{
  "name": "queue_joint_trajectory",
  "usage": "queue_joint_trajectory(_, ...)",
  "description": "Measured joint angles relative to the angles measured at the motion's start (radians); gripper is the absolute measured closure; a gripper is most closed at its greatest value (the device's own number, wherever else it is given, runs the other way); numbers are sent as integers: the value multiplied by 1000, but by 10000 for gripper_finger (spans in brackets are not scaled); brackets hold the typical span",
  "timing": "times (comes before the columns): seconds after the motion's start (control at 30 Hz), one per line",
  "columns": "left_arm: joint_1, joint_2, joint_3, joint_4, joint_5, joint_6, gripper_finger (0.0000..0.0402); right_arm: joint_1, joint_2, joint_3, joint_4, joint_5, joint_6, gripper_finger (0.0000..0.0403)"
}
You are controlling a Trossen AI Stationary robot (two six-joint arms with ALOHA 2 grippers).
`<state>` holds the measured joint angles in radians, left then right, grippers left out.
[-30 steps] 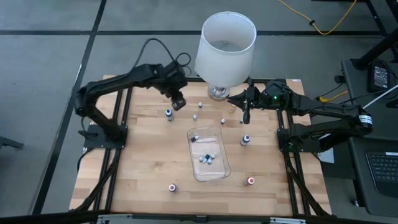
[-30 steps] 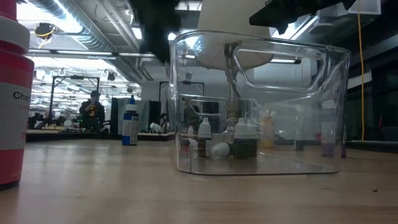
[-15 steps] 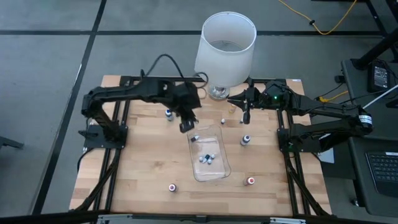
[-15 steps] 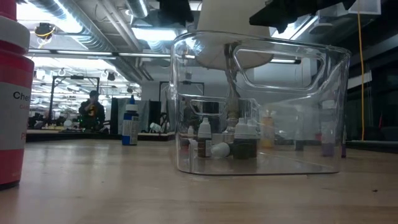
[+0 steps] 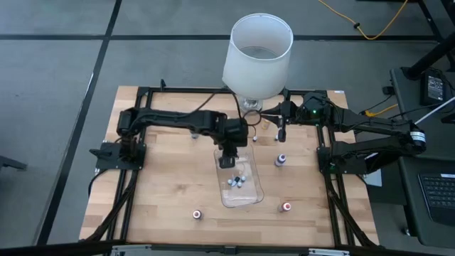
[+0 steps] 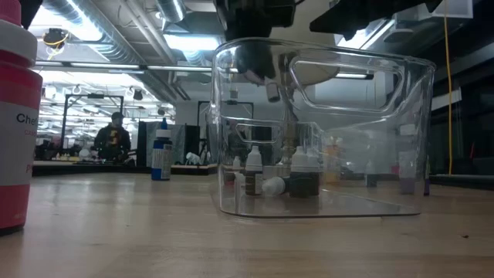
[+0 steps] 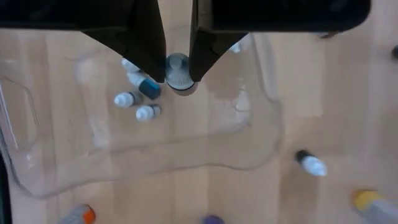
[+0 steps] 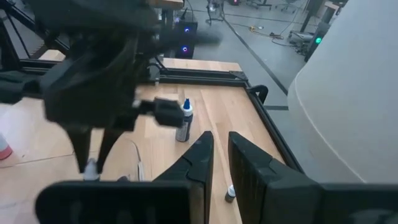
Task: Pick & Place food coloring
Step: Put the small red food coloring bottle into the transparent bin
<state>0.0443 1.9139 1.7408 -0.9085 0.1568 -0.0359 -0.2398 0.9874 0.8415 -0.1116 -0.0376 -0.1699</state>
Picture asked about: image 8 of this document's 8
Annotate black device green light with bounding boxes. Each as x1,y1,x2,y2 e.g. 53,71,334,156
303,21,331,62

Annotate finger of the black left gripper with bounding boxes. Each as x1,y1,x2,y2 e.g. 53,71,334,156
95,124,125,174
66,126,93,174

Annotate black floor fan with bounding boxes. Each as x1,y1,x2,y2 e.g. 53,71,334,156
205,0,226,26

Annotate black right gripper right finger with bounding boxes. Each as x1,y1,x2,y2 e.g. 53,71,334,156
228,131,398,224

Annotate small white-capped dropper bottle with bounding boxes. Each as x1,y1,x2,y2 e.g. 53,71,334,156
224,184,236,204
83,157,101,182

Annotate yellow floor cable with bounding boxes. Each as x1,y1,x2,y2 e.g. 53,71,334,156
247,24,285,40

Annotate blue food coloring bottle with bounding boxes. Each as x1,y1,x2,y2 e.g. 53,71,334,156
175,98,195,143

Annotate red food coloring bottle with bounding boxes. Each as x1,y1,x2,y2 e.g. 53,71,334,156
0,132,14,161

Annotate wooden workbench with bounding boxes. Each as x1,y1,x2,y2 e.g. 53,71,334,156
148,0,185,11

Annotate computer tower blue lights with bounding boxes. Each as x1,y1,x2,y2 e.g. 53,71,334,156
173,19,199,60

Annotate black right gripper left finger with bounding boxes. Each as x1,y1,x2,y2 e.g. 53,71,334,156
34,130,215,224

